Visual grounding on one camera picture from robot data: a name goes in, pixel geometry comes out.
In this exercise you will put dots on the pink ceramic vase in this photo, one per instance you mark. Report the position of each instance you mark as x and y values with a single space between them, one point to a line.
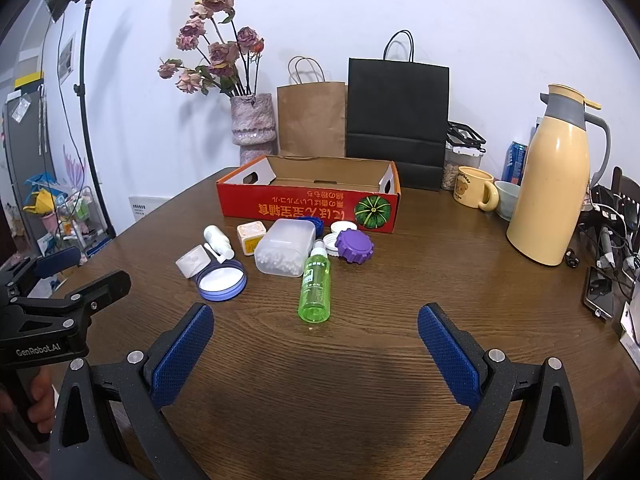
252 120

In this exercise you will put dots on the cluttered storage rack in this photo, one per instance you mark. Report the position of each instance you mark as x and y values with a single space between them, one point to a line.
55 210

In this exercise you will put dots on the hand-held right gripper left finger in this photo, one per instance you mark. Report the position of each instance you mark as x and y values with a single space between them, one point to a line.
182 355

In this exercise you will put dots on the blue drink can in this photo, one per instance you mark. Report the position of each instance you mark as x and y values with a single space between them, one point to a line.
515 162

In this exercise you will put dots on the pale ceramic cup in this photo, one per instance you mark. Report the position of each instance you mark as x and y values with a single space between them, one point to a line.
506 200

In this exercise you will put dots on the small white bottle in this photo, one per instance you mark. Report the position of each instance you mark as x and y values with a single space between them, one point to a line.
220 245

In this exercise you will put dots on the person's left hand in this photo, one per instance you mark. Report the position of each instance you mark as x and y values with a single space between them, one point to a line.
42 402

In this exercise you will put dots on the brown paper bag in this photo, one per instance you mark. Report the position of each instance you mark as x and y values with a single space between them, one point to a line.
310 120

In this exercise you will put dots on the blue ridged lid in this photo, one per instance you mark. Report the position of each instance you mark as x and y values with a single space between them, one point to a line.
319 225

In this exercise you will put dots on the cream square box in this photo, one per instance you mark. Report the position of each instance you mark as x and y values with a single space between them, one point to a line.
250 237

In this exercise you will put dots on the purple ridged lid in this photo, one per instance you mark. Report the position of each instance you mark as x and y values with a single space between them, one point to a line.
354 246

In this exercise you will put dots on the black smartphone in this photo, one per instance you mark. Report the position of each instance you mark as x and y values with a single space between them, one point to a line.
597 297

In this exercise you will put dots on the black light stand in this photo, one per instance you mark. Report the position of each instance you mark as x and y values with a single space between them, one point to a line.
85 110

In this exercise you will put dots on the small white box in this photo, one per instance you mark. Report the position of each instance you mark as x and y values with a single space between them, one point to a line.
631 322

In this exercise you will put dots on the blue-rimmed round lid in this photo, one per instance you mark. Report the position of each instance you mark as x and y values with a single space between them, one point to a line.
220 280

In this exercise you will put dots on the yellow bear mug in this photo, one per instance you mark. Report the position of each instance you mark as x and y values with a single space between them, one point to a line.
470 187

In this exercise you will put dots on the translucent plastic container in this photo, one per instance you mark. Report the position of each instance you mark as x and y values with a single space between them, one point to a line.
282 250

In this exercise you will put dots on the yellow thermos jug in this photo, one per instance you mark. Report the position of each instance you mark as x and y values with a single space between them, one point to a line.
550 185

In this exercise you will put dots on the dried rose bouquet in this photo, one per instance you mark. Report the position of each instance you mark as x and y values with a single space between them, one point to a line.
220 55

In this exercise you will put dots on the white printed board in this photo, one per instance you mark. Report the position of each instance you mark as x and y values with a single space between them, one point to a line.
145 207

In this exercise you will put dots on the small wall picture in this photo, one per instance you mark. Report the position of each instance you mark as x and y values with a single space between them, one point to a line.
66 60

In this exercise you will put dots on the grey refrigerator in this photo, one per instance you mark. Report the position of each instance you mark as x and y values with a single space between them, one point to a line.
25 160

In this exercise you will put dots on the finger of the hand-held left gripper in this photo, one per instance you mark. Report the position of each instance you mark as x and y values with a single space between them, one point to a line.
57 261
100 292

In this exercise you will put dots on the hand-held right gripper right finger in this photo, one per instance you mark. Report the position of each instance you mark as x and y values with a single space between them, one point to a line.
450 355

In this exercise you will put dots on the red cardboard box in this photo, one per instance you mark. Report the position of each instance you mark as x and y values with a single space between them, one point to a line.
300 207

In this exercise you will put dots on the green spray bottle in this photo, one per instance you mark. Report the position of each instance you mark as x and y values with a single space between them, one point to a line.
315 290

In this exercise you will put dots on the black paper bag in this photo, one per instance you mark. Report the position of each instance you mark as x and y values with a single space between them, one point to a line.
395 110

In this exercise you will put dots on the white tape roll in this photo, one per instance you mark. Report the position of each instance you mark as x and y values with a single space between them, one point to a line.
192 262

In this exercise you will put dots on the clear jar with black clips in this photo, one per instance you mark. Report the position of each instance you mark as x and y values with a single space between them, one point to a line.
460 165

